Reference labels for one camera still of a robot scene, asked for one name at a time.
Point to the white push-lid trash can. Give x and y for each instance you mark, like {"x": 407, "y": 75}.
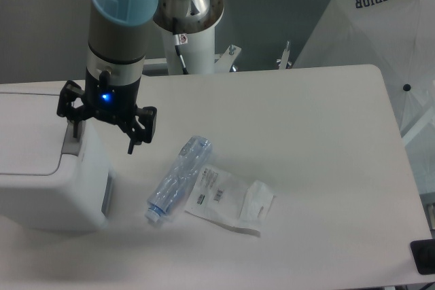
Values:
{"x": 50, "y": 179}

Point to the black device at edge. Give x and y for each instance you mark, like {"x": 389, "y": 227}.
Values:
{"x": 423, "y": 255}

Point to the white metal base frame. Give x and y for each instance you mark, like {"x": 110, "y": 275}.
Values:
{"x": 223, "y": 62}

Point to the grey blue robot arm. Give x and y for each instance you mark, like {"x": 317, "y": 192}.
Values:
{"x": 116, "y": 56}

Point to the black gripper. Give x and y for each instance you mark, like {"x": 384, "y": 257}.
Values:
{"x": 115, "y": 105}

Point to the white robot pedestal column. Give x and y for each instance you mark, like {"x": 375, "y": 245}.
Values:
{"x": 197, "y": 50}

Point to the white superior umbrella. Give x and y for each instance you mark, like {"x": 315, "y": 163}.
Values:
{"x": 397, "y": 36}

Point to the crushed clear plastic bottle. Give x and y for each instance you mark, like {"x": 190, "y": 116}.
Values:
{"x": 179, "y": 180}

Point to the white plastic packaging bag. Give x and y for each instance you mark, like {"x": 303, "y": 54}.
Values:
{"x": 229, "y": 201}

